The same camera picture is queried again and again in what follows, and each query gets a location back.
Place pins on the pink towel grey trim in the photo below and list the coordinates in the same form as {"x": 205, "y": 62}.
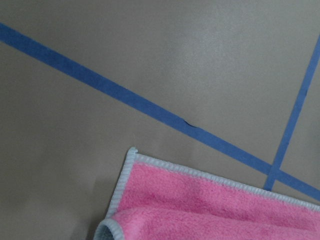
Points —
{"x": 159, "y": 200}

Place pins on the blue tape line lengthwise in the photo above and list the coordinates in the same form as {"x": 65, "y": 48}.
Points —
{"x": 293, "y": 119}

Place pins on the blue tape line crosswise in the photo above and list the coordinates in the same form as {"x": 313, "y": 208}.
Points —
{"x": 36, "y": 50}

